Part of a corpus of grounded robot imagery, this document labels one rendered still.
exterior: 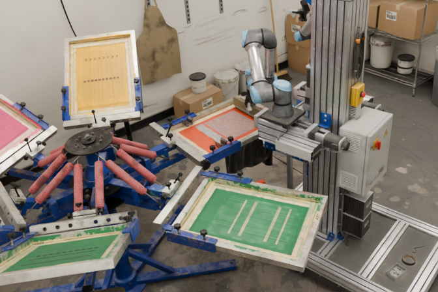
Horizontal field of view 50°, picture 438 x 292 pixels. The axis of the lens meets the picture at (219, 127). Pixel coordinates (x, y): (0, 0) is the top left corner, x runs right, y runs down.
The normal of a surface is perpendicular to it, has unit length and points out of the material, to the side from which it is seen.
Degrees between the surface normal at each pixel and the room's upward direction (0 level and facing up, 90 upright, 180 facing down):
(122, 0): 90
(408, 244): 0
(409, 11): 87
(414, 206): 0
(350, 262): 0
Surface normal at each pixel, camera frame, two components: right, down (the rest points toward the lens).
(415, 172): -0.08, -0.85
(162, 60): 0.18, 0.51
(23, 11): 0.60, 0.37
